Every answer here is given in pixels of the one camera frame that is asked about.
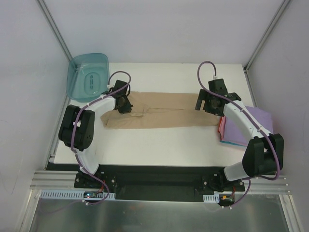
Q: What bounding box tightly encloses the beige t shirt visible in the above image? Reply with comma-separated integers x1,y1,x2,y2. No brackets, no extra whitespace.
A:
101,92,219,129

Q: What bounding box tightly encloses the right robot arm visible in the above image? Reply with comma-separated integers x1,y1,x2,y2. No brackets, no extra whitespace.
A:
195,79,284,192

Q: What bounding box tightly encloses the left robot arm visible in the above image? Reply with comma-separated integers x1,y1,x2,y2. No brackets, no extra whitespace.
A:
58,80,133,188

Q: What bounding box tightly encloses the pink folded t shirt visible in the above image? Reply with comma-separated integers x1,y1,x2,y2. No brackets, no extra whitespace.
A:
218,116,226,141

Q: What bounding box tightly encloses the purple folded t shirt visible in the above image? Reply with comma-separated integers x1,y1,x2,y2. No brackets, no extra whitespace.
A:
224,104,273,145

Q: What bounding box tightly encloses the teal folded t shirt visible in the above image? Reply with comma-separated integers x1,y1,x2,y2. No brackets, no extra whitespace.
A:
220,140,247,147

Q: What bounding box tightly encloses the teal plastic basin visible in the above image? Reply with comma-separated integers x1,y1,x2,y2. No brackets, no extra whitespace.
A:
66,53,110,102

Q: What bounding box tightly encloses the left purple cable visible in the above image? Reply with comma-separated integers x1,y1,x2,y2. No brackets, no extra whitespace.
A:
71,71,132,206

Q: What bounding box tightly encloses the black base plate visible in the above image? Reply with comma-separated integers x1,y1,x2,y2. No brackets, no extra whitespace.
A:
47,163,245,202

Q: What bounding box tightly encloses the right aluminium frame post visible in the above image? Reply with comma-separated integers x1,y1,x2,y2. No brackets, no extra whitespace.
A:
243,0,292,73

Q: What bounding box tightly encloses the aluminium frame post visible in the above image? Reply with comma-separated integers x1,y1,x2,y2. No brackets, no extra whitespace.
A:
243,0,292,73
36,0,72,61

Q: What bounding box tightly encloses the right white cable duct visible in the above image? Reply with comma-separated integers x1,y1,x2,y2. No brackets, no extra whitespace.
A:
203,193,220,203

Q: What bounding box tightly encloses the white cable duct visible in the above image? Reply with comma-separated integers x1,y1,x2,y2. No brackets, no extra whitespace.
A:
203,193,220,203
40,190,116,201

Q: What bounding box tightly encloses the left aluminium frame post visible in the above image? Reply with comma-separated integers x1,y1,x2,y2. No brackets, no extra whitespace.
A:
36,0,72,61

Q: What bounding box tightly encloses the left white cable duct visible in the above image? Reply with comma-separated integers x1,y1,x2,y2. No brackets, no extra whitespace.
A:
40,190,116,201

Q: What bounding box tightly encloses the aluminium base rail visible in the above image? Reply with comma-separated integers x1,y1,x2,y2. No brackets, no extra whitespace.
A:
30,171,292,195

